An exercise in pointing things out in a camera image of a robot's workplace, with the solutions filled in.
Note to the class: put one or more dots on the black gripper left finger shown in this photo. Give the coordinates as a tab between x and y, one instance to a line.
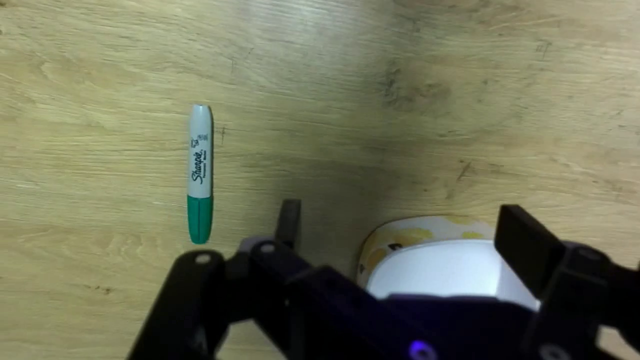
200	301

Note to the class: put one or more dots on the white bowl with yellow print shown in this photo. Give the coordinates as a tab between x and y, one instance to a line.
440	266

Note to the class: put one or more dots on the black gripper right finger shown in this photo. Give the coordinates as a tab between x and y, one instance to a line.
586	293

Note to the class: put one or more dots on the green and grey marker pen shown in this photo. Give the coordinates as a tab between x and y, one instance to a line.
200	166

